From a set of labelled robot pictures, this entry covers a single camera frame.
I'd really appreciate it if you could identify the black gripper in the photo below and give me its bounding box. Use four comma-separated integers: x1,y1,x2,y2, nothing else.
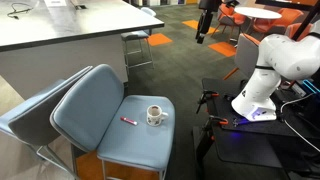
195,0,221,44

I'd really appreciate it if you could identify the white patterned mug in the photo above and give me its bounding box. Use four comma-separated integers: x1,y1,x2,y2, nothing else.
146,105,169,126

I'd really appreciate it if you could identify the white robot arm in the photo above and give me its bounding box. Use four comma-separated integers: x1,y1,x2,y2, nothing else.
231,20,320,122

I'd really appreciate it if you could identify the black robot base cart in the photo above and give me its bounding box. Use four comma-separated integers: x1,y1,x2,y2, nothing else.
193,78,319,180

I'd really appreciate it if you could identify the orange chair far left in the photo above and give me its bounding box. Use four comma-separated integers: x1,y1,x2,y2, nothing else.
213,4,246,36

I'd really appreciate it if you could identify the white round table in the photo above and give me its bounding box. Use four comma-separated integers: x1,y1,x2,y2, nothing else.
234,6,282,34

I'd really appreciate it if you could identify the grey orange chair near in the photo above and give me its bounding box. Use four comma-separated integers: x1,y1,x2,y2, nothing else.
223,33,260,80

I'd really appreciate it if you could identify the orange chair far right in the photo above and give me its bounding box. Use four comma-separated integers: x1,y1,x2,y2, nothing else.
253,8,303,34

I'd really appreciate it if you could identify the grey bar stool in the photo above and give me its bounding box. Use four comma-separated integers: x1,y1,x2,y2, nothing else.
120,6,157,76

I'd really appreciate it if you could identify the orange black clamp upper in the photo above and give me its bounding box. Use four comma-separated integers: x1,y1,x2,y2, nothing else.
196,90,219,113

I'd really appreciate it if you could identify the orange black clamp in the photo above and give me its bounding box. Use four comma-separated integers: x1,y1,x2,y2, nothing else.
196,90,219,113
202,115,229,141

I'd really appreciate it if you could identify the orange black clamp lower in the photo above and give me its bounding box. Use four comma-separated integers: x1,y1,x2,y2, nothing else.
202,115,229,141

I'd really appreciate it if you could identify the red marker pen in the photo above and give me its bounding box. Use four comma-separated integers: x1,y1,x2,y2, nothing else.
120,116,138,126

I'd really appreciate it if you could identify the blue padded chair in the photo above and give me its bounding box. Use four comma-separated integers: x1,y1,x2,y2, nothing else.
50,64,175,180

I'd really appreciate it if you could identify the grey counter table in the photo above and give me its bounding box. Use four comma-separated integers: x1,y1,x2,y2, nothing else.
0,0,164,99

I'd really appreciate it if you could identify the white cable on cart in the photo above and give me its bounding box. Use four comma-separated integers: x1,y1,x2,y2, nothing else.
279,92,320,154

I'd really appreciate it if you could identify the black cable on counter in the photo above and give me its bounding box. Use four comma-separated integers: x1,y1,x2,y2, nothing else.
6,2,34,20

